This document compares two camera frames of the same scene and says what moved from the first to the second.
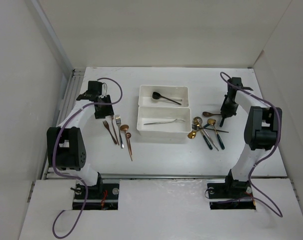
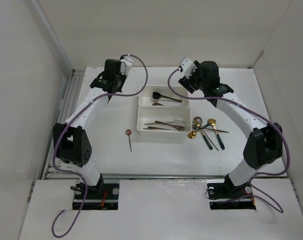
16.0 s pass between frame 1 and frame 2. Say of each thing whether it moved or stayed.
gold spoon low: stayed
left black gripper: moved
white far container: stayed
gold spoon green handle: stayed
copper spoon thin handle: moved
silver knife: stayed
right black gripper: moved
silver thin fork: stayed
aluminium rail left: stayed
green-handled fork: stayed
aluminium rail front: stayed
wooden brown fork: moved
